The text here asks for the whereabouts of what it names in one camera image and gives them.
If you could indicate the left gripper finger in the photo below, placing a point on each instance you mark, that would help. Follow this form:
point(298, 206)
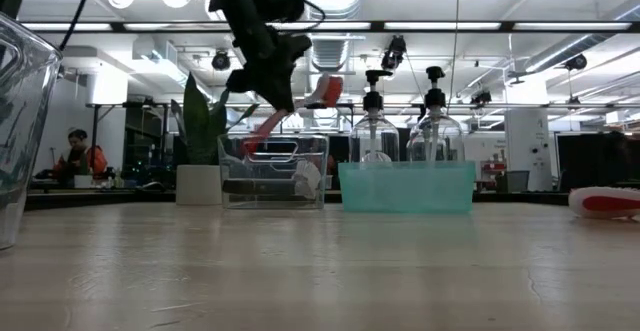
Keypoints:
point(274, 95)
point(286, 91)

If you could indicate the black overhead camera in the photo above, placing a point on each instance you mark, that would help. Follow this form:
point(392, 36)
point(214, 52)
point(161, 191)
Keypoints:
point(395, 53)

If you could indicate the green translucent plastic bin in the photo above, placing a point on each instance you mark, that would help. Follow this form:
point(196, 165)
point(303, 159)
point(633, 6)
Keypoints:
point(407, 188)

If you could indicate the black screen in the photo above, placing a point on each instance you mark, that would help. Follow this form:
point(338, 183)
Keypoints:
point(590, 163)

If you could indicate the black ceiling spotlight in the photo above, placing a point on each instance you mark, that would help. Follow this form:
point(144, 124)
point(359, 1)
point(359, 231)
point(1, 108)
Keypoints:
point(481, 97)
point(221, 61)
point(576, 62)

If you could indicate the person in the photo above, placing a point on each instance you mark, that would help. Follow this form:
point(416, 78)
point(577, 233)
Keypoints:
point(95, 161)

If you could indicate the black aluminium rig frame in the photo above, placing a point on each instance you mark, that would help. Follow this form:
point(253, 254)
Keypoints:
point(100, 198)

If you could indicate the red dish brush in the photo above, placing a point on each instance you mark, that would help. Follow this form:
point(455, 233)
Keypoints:
point(330, 91)
point(610, 203)

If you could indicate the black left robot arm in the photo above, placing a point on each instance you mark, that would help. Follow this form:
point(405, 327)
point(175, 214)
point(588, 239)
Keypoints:
point(250, 31)

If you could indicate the grey mesh waste bin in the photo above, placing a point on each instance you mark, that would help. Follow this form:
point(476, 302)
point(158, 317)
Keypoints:
point(512, 181)

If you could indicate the clear soap pump bottle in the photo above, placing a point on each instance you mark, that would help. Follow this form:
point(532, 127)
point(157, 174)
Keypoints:
point(435, 98)
point(373, 101)

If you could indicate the clear plastic bin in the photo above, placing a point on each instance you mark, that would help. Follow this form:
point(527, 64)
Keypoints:
point(30, 71)

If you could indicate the white plant pot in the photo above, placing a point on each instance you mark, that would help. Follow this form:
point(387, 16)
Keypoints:
point(199, 186)

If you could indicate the green artificial plant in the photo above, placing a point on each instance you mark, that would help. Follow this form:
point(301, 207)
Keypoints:
point(197, 121)

